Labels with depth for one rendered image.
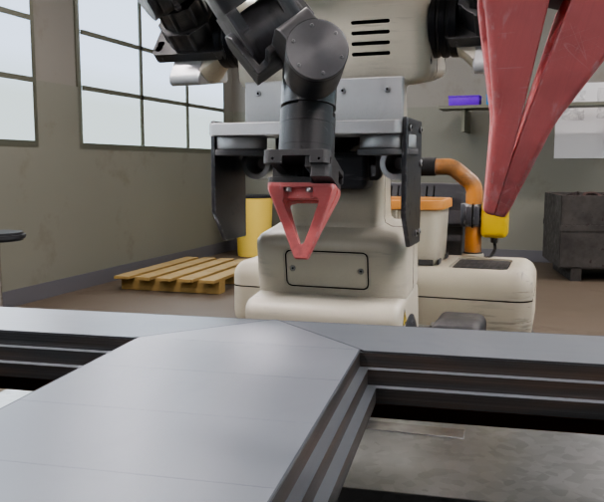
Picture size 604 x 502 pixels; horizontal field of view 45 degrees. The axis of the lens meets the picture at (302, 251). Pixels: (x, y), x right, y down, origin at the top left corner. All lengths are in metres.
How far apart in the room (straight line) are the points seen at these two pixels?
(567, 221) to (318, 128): 5.92
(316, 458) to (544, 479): 0.43
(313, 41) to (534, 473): 0.47
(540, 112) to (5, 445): 0.29
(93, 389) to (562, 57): 0.35
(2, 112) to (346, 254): 4.55
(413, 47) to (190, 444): 0.71
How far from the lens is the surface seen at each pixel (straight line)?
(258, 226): 7.82
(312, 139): 0.72
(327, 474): 0.40
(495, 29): 0.22
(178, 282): 5.78
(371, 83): 0.97
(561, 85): 0.22
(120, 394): 0.46
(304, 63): 0.67
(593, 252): 6.67
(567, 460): 0.84
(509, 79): 0.22
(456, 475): 0.77
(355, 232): 1.02
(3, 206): 5.40
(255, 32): 0.76
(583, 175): 7.81
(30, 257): 5.62
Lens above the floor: 0.99
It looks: 7 degrees down
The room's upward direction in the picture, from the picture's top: straight up
